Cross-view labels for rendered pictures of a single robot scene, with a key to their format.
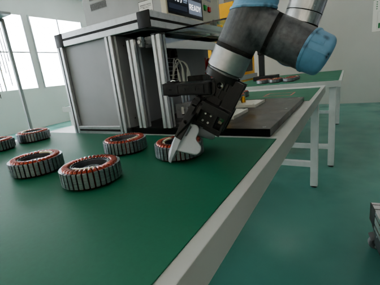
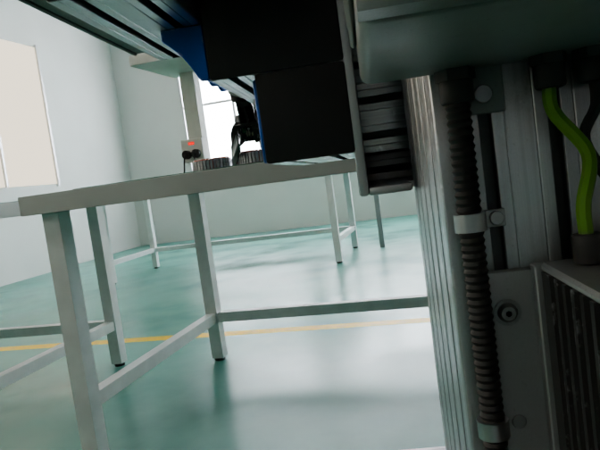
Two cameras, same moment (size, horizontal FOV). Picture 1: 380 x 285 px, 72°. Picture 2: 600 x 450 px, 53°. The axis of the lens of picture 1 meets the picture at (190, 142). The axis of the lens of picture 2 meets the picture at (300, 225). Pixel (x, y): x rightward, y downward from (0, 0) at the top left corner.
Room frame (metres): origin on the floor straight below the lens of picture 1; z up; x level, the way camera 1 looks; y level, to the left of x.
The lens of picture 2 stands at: (0.21, -1.52, 0.71)
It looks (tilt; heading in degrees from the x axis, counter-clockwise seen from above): 5 degrees down; 74
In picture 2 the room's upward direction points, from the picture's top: 8 degrees counter-clockwise
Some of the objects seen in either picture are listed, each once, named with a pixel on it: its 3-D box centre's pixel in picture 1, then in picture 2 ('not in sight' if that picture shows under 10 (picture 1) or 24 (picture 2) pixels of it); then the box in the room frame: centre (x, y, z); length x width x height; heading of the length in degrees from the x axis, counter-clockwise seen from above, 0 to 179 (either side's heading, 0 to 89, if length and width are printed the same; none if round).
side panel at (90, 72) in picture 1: (94, 90); not in sight; (0.98, 0.32, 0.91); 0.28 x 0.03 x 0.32; 58
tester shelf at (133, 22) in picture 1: (158, 37); not in sight; (1.21, 0.08, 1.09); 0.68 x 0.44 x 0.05; 148
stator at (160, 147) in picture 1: (178, 147); (260, 156); (0.58, 0.03, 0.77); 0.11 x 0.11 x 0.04
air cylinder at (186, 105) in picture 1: (186, 109); not in sight; (1.02, 0.00, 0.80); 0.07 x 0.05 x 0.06; 148
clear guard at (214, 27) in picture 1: (211, 38); not in sight; (0.93, -0.11, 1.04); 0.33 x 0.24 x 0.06; 58
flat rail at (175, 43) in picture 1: (205, 46); not in sight; (1.10, -0.10, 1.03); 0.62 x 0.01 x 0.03; 148
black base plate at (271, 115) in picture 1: (230, 112); not in sight; (1.05, -0.18, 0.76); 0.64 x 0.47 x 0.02; 148
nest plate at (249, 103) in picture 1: (243, 103); not in sight; (1.15, -0.25, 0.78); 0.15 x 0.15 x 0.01; 58
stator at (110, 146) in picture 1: (125, 143); not in sight; (0.68, 0.17, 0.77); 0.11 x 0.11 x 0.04
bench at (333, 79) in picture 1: (289, 109); not in sight; (3.17, -1.26, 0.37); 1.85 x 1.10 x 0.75; 148
